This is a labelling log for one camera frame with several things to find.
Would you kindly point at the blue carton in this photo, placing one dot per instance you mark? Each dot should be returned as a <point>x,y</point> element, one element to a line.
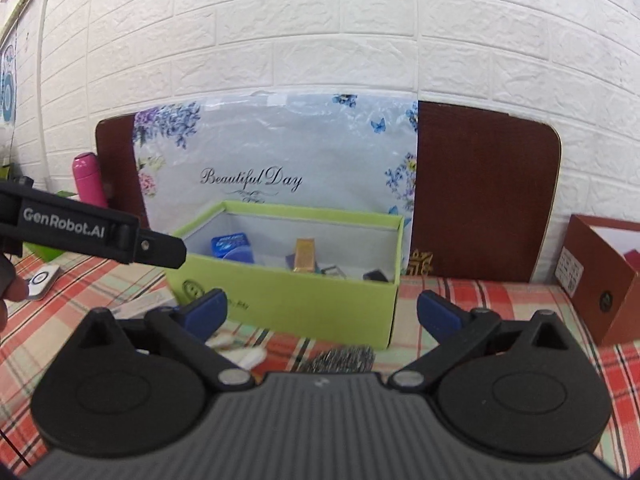
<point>231,246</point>

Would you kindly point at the large green cardboard box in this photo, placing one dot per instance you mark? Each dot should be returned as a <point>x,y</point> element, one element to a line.
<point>300,300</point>

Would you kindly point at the plaid cloth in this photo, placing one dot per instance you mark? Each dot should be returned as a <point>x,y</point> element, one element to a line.
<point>500,305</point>

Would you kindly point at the white soft item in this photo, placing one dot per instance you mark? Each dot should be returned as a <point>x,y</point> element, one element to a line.
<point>242,355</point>

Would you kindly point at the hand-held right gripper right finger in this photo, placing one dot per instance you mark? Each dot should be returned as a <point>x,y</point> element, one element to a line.
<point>437,312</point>

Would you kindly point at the small green box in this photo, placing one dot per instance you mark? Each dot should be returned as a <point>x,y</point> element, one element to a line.
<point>45,252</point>

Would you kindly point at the pink thermos bottle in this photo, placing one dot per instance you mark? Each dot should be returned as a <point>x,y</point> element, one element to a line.
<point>87,180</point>

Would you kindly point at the wall poster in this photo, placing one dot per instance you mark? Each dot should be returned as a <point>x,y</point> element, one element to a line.
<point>6,85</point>

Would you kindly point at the person's left hand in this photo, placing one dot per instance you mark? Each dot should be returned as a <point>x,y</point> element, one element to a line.
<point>11,287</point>

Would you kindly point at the white round device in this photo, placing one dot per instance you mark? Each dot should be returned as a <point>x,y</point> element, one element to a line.
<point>41,280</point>

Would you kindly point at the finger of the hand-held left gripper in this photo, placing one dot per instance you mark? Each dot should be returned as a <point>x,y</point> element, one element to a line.
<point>162,250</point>

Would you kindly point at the steel wool scrubber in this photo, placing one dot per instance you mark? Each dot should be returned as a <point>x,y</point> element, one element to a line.
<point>340,360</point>

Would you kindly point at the gold carton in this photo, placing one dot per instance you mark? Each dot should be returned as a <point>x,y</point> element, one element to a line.
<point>305,255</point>

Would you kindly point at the long white carton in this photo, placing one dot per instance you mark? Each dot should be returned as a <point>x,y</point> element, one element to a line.
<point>145,303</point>

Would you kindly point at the small grey item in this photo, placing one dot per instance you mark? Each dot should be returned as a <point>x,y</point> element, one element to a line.
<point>331,271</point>

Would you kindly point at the brown headboard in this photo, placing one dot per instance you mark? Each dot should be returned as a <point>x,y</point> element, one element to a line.
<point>475,185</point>

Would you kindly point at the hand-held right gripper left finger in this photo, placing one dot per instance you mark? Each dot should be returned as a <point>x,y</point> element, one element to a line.
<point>207,310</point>

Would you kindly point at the floral plastic bag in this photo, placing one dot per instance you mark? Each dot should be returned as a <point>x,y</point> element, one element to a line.
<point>300,150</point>

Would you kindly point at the small black item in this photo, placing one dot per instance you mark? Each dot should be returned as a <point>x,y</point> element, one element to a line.
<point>375,275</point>

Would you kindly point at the brown cardboard box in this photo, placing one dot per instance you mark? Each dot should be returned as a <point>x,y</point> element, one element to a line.
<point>595,290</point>

